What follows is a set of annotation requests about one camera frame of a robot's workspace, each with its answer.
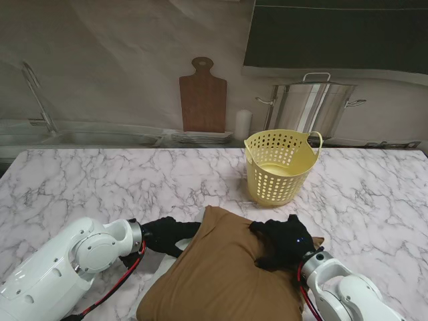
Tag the yellow perforated laundry basket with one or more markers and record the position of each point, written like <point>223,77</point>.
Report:
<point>301,164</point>

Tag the stack of white plates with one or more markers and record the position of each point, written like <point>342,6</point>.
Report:
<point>204,137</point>

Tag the dark range hood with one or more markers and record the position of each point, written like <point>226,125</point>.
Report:
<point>334,36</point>

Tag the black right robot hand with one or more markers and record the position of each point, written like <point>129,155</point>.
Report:
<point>284,240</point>

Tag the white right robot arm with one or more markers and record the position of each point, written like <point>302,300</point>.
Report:
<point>347,294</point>

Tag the chrome kitchen faucet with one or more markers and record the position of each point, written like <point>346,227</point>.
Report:
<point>36,97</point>

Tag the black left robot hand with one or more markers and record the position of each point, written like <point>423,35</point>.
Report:
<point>164,234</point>

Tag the white pillar candle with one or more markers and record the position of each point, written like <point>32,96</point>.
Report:
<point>243,125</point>

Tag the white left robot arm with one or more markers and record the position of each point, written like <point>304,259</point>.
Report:
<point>57,271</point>

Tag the brown wooden cutting board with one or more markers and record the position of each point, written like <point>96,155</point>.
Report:
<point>202,103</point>

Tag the brown pillowcase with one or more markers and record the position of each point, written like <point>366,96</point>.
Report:
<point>217,281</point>

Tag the steel kitchen sink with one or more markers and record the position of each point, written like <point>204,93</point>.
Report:
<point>107,137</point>

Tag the black stove grate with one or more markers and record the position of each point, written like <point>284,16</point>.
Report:
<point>394,144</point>

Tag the large steel stock pot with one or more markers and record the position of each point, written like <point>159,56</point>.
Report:
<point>311,107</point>

